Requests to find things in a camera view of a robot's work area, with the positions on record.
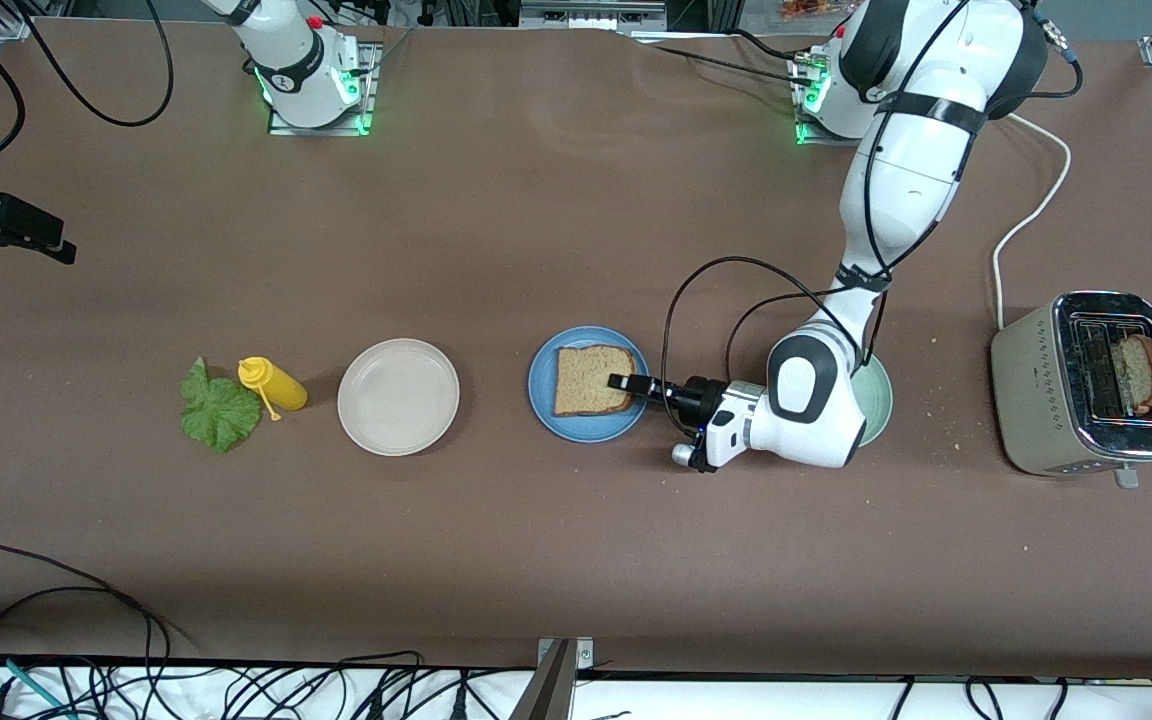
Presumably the beige round plate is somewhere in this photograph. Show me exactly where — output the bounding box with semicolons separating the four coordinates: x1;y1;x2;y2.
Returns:
337;338;461;457

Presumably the yellow squeeze bottle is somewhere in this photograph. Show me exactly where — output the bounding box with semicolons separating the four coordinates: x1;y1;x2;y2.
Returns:
238;356;309;422

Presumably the beige chrome toaster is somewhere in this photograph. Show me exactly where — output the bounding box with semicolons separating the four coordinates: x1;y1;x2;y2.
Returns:
991;290;1152;489

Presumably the brown bread slice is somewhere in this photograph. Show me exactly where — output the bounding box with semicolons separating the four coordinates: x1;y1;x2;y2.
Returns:
1111;334;1152;417
553;345;635;418

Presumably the teal cable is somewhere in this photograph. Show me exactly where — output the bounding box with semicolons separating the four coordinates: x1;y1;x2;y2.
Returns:
0;650;72;719

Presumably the black base power cable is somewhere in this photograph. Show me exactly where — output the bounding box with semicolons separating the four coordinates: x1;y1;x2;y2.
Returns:
634;40;817;89

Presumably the aluminium camera post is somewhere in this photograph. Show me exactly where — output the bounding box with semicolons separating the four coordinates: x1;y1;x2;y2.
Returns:
508;640;577;720

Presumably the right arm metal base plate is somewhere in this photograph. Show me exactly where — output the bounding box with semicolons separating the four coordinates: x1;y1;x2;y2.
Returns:
268;42;379;137

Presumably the blue round plate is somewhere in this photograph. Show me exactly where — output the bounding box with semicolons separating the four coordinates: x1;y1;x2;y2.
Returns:
528;326;651;443

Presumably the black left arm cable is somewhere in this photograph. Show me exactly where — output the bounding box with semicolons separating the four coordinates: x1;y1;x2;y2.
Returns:
661;256;887;441

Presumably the light green round plate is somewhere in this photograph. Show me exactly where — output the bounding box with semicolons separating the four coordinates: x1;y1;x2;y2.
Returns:
841;355;895;449

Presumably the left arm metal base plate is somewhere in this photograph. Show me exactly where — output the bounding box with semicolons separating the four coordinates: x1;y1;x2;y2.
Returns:
791;55;862;148

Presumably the silver metal box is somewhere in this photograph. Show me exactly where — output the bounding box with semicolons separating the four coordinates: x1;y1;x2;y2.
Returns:
519;0;667;31

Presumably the small metal bracket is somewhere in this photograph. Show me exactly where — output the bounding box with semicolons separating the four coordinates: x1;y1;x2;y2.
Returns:
536;637;595;673

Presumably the green lettuce leaf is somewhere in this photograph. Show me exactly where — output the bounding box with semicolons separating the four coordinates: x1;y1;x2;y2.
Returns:
180;356;264;454

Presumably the white toaster power cord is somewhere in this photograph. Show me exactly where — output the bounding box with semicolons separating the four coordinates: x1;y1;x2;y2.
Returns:
994;112;1072;331

